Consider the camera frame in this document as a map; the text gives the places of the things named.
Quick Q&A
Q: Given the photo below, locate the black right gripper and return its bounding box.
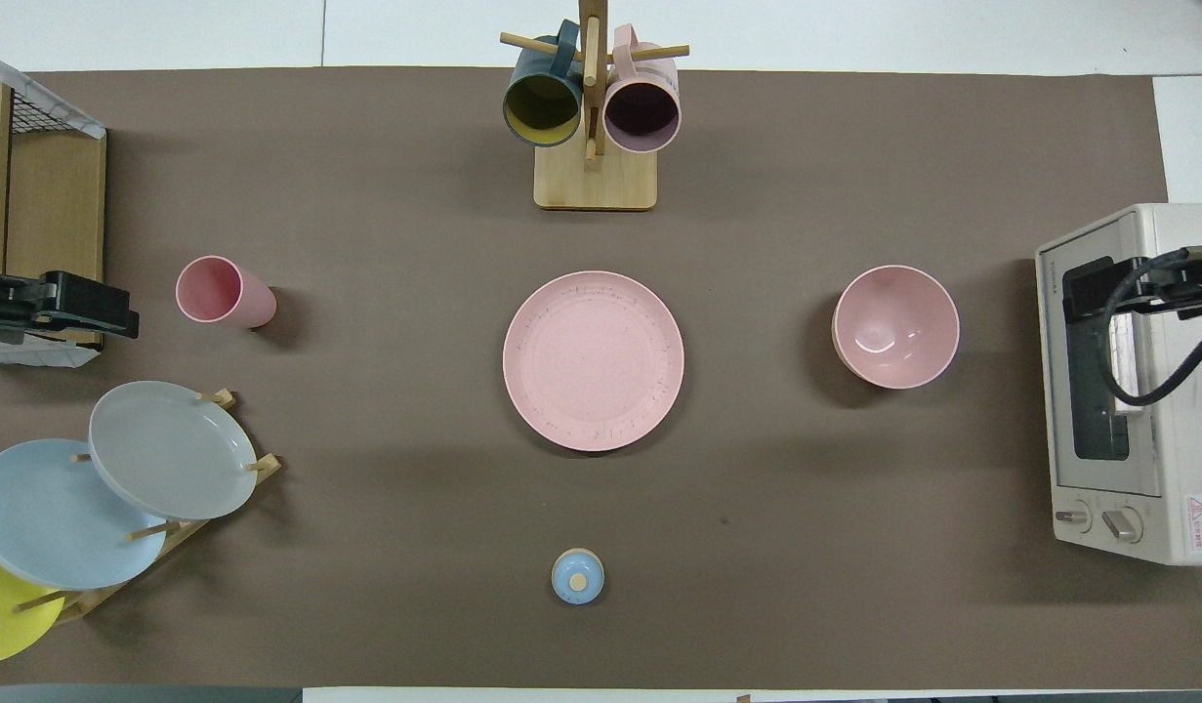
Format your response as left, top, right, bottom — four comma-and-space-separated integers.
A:
1062, 244, 1202, 325

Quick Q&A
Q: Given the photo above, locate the black wire basket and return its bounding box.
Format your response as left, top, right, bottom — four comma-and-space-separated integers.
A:
10, 86, 104, 138

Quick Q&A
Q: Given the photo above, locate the beige toaster oven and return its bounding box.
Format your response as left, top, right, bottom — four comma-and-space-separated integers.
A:
1035, 203, 1202, 566

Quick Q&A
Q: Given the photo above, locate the yellow plate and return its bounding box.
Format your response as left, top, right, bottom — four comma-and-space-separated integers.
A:
0, 537, 66, 669

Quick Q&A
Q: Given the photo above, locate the pink plate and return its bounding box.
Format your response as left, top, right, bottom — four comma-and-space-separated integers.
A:
503, 270, 685, 453

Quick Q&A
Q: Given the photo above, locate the dark teal mug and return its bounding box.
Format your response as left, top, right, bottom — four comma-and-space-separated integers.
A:
503, 20, 585, 148

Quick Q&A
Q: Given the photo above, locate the blue plate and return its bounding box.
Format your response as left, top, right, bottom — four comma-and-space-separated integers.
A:
0, 438, 169, 591

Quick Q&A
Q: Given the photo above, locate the grey plate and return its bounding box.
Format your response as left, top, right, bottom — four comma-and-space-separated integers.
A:
88, 381, 259, 521

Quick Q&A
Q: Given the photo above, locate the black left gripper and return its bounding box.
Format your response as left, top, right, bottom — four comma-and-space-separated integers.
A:
0, 246, 141, 341

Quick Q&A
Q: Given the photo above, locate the blue dome with wooden knob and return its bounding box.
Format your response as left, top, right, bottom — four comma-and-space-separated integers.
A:
551, 548, 605, 606

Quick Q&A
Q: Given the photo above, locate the pink mug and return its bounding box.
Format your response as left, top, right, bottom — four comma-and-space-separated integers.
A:
602, 24, 683, 154

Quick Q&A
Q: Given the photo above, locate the brown table mat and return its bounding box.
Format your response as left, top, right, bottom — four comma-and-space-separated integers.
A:
0, 66, 1202, 689

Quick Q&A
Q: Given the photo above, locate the pink cup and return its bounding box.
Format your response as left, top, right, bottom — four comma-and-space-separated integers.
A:
175, 255, 278, 330

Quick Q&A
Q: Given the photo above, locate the wooden plate rack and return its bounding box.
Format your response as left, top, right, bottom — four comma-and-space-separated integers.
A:
15, 388, 282, 626

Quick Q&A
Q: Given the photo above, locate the wooden shelf with marble sides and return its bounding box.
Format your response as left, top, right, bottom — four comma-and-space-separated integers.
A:
0, 49, 108, 369

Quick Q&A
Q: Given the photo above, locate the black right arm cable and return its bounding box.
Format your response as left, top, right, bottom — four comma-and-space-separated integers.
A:
1098, 249, 1202, 407

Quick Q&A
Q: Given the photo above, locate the pink bowl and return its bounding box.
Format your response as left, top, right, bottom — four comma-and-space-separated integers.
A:
832, 265, 961, 391

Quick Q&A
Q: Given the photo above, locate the wooden mug tree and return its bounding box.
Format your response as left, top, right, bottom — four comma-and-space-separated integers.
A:
500, 0, 690, 212

